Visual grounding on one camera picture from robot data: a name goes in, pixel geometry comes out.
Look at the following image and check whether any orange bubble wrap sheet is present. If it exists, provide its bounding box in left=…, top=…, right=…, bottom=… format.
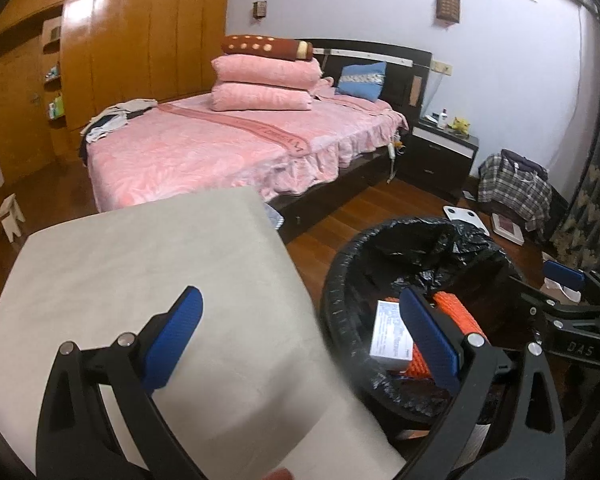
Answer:
left=390, top=288, right=488, bottom=386

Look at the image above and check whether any white medicine box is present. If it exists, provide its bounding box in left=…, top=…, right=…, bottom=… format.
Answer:
left=368, top=300, right=414, bottom=372

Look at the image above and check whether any black trash bin with bag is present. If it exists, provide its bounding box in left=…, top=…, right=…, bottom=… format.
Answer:
left=320, top=217, right=524, bottom=426

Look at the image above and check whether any plaid bag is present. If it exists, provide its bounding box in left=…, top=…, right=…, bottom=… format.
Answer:
left=478, top=152, right=553, bottom=232

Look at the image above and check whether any white bathroom scale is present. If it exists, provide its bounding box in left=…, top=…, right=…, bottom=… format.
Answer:
left=442, top=205, right=491, bottom=236

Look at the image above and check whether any black white nightstand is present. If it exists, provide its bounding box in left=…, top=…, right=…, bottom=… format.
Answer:
left=396, top=119, right=479, bottom=204

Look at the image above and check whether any yellow plush toy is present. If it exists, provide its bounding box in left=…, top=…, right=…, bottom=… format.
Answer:
left=450, top=117, right=470, bottom=136

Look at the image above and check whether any small white stool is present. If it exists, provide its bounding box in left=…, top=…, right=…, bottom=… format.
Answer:
left=0, top=193, right=26, bottom=243

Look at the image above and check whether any black headboard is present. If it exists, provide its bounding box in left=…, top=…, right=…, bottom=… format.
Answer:
left=291, top=38, right=434, bottom=122

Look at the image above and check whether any blue cushion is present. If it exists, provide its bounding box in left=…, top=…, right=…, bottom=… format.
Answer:
left=336, top=62, right=387, bottom=102

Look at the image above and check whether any pink bed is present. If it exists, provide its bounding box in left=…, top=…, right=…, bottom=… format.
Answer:
left=86, top=91, right=406, bottom=211

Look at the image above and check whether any clothes pile on bed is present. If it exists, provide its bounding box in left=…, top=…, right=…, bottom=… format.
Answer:
left=81, top=99, right=158, bottom=144

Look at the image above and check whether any upper pink pillow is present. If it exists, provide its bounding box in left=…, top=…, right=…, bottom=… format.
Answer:
left=211, top=54, right=322, bottom=90

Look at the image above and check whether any pink pillow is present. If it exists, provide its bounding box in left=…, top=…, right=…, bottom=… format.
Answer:
left=210, top=82, right=313, bottom=112
left=211, top=54, right=322, bottom=90

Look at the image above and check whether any lower pink pillow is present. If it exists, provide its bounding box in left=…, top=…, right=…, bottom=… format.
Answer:
left=210, top=82, right=313, bottom=112

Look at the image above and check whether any wooden wardrobe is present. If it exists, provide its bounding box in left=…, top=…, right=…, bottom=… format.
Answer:
left=0, top=0, right=227, bottom=183

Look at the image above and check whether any brown dotted bolster pillow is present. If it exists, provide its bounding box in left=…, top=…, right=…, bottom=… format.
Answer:
left=221, top=35, right=313, bottom=62

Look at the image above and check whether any brown wall lamp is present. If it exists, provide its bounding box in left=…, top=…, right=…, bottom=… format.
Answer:
left=436, top=0, right=460, bottom=24
left=252, top=0, right=268, bottom=21

